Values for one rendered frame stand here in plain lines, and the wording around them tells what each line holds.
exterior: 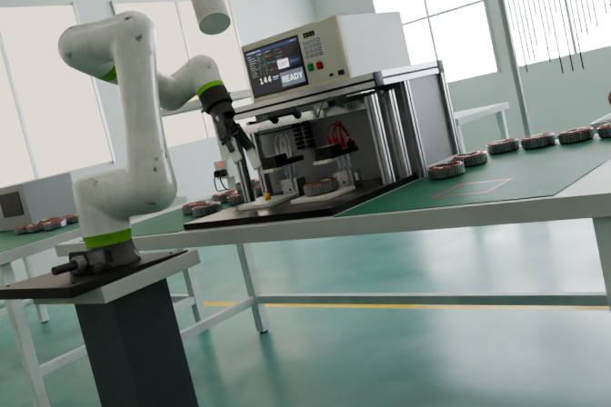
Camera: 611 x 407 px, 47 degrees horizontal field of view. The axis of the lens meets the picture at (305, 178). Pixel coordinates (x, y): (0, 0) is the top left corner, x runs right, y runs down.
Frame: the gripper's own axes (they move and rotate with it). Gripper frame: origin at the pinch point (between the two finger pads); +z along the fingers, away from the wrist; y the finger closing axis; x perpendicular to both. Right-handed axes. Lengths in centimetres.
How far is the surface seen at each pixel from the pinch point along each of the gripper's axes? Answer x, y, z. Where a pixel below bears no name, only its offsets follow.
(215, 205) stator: -32, -39, -8
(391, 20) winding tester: 58, -38, -30
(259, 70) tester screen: 10.9, -24.2, -35.8
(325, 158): 18.3, -17.2, 7.1
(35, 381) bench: -156, -63, 6
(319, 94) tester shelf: 26.7, -16.7, -12.3
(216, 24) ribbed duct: -17, -103, -111
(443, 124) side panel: 54, -49, 9
